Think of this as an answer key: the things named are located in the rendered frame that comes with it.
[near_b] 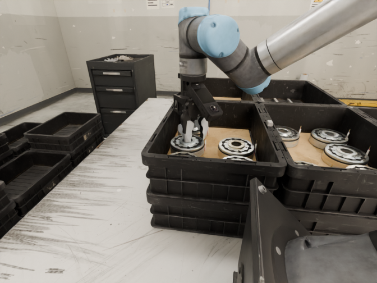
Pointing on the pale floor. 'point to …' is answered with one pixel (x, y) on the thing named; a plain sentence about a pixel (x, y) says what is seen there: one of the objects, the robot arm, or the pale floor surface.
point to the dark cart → (120, 87)
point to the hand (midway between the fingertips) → (196, 141)
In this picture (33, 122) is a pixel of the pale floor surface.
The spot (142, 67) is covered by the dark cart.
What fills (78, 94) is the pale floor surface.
